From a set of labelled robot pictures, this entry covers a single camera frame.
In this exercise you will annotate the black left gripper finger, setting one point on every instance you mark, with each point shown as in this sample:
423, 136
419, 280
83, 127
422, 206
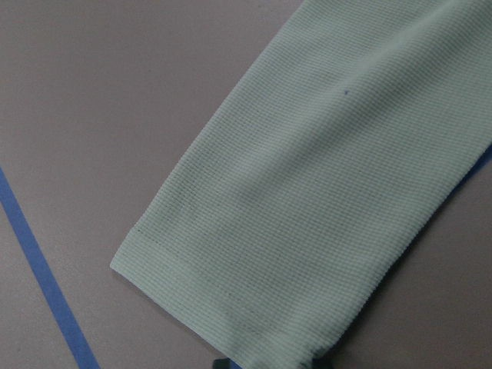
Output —
222, 363

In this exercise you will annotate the olive green long-sleeve shirt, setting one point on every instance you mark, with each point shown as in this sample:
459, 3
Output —
315, 174

